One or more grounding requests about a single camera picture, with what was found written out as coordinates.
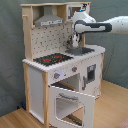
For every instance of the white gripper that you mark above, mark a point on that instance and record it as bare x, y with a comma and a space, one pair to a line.
73, 41

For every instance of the white oven door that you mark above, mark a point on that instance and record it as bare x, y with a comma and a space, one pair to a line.
63, 102

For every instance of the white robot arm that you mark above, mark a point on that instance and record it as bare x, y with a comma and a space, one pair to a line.
84, 23

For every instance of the wooden toy kitchen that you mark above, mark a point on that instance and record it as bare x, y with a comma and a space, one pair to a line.
46, 40

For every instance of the grey sink basin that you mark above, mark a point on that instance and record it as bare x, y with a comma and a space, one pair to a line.
79, 51

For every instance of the right red stove knob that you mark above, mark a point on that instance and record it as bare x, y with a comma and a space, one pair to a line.
74, 69

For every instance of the grey dishwasher panel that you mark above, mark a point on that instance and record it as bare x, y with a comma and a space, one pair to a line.
91, 73

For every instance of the black stovetop red burners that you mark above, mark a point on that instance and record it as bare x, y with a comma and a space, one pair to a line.
52, 59

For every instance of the toy microwave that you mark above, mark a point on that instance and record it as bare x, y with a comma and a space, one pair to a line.
71, 8

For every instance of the grey range hood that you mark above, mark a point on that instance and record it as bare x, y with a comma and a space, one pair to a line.
48, 18

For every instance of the grey cabinet door handle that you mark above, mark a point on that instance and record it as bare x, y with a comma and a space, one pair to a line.
84, 83

